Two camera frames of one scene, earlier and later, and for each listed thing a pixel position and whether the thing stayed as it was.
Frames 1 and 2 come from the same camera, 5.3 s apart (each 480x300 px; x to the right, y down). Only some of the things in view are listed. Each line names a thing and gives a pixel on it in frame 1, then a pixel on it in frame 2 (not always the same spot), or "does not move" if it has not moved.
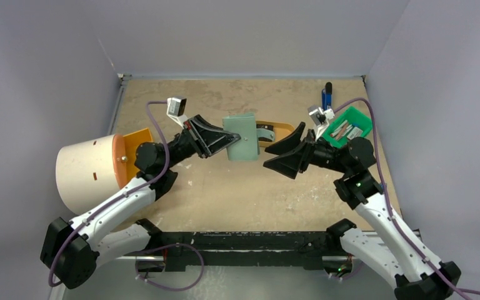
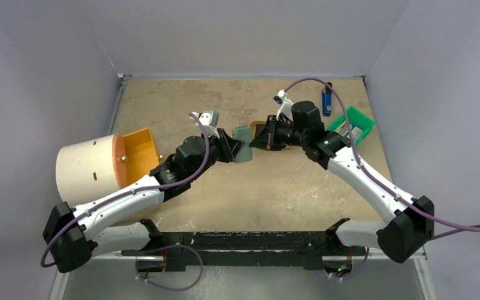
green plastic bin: x=351 y=124 does not move
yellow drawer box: x=132 y=141 does not move
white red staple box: x=355 y=132 does not move
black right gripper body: x=306 y=149 -> x=271 y=132
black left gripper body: x=192 y=134 -> x=225 y=153
